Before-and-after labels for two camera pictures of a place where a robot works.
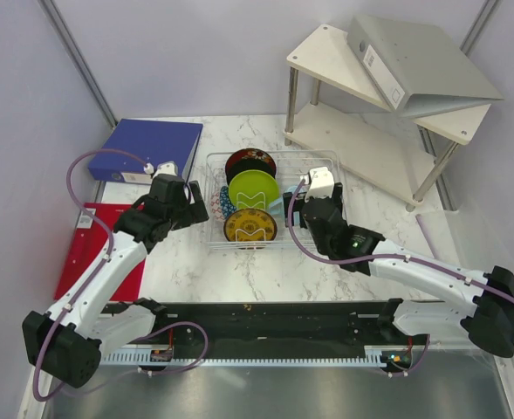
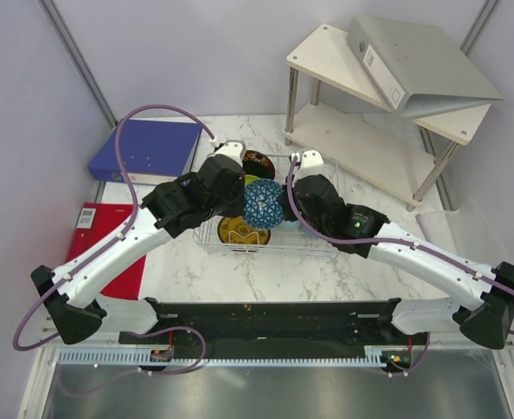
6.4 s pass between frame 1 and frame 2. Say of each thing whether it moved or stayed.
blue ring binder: stayed
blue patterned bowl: moved
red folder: stayed
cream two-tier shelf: stayed
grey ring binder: stayed
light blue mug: moved
